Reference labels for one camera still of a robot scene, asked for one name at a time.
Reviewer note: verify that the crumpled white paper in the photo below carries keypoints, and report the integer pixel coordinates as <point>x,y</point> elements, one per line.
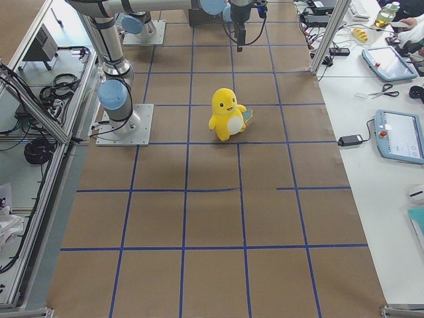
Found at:
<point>11,225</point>

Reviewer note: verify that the blue teach pendant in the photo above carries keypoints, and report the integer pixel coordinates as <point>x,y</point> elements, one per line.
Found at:
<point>387,64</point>
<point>399,136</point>

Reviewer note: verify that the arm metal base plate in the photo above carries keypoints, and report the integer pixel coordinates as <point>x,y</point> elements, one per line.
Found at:
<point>135,132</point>
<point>143,34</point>

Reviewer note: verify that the aluminium frame post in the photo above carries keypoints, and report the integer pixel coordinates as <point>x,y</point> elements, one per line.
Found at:
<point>330,32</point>

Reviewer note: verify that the green tea bottle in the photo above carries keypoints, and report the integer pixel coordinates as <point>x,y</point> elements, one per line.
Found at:
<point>386,14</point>

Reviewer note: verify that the brown kraft paper mat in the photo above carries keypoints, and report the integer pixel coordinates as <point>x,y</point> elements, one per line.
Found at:
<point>261,225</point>

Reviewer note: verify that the black handled scissors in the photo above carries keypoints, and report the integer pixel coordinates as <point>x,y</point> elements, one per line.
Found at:
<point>385,90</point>

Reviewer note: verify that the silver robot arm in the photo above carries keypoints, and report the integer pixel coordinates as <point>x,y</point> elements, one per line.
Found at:
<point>207,12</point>
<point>102,23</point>

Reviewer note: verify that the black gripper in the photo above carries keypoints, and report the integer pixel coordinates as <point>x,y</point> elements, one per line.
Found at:
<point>238,12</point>

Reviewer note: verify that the far blue teach pendant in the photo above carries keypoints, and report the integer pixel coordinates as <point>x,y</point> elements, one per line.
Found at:
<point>387,64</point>

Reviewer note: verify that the grey control box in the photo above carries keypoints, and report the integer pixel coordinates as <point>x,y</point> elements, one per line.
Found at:
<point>42,49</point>

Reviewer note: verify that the teal notebook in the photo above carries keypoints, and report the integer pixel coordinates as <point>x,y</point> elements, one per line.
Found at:
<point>416,218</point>

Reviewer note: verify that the yellow plush duck toy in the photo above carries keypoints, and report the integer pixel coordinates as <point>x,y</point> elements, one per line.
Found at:
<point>228,117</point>

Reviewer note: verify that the black power adapter brick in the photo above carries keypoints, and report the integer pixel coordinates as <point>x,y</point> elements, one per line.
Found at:
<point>350,140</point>

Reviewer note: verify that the near blue teach pendant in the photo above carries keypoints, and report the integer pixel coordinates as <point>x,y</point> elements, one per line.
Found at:
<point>399,136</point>

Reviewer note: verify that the yellow banana toy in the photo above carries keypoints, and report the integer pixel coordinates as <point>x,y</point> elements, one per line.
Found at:
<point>360,35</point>

